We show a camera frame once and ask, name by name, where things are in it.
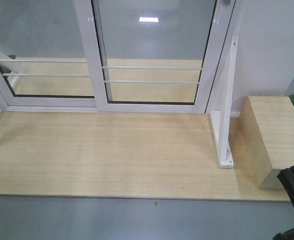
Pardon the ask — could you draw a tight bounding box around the white sliding glass door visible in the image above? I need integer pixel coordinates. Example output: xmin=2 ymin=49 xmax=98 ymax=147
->
xmin=74 ymin=0 xmax=236 ymax=114

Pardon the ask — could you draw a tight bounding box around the white fixed glass door panel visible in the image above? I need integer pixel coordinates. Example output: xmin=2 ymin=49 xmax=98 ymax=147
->
xmin=0 ymin=0 xmax=100 ymax=112

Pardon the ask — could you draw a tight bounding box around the light wooden box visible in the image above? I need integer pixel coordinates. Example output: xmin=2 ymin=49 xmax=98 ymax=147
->
xmin=239 ymin=96 xmax=294 ymax=189

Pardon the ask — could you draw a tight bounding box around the wooden platform board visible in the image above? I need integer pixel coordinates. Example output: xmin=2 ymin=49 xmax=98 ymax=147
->
xmin=0 ymin=111 xmax=288 ymax=201

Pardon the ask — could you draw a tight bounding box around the white triangular support bracket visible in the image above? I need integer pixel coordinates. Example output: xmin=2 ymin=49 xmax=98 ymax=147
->
xmin=210 ymin=36 xmax=239 ymax=169

